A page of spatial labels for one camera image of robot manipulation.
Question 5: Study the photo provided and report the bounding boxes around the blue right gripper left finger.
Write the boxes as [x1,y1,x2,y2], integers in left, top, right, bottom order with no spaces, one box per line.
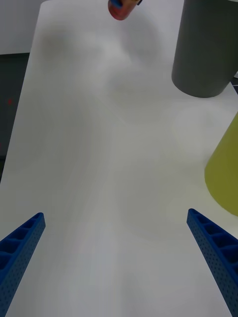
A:
[0,212,46,317]

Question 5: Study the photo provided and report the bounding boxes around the yellow-green plastic bin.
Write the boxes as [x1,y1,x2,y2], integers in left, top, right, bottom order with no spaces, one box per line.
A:
[204,114,238,216]

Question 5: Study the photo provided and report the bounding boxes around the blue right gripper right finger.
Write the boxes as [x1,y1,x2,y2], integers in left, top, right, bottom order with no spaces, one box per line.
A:
[186,208,238,317]

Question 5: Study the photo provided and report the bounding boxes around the grey plastic bin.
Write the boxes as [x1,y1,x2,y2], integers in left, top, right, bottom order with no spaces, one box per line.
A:
[171,0,238,98]

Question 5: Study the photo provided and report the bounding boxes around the red drink can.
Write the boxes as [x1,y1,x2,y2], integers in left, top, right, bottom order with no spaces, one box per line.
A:
[108,0,137,21]

